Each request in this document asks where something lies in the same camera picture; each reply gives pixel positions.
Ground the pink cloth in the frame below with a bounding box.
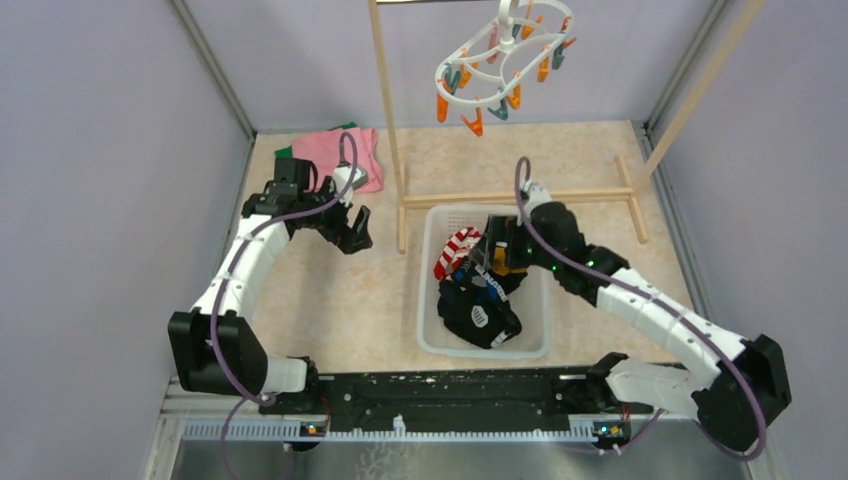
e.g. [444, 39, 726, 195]
[291, 127, 384, 193]

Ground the red white striped sock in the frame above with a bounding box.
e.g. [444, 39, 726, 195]
[433, 227, 482, 281]

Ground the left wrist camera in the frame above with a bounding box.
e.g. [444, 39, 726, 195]
[331, 165, 369, 196]

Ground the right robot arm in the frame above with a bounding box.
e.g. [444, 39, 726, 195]
[477, 202, 792, 460]

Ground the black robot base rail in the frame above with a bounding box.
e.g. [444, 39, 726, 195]
[259, 366, 655, 442]

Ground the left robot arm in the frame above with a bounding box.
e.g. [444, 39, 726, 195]
[168, 158, 373, 414]

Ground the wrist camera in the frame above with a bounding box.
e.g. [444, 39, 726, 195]
[331, 165, 369, 196]
[517, 180, 553, 216]

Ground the white plastic basket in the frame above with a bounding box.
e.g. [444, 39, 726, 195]
[416, 204, 551, 360]

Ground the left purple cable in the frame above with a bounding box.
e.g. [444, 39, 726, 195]
[209, 131, 360, 480]

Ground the wooden drying rack frame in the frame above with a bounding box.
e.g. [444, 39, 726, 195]
[368, 0, 764, 253]

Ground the green cloth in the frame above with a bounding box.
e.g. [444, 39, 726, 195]
[274, 122, 359, 162]

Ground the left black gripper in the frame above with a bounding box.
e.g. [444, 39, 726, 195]
[297, 175, 371, 253]

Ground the white round clip hanger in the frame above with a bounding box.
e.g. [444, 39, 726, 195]
[434, 1, 576, 137]

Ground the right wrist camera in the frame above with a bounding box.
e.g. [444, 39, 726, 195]
[517, 180, 553, 216]

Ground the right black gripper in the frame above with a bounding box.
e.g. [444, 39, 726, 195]
[470, 214, 562, 272]

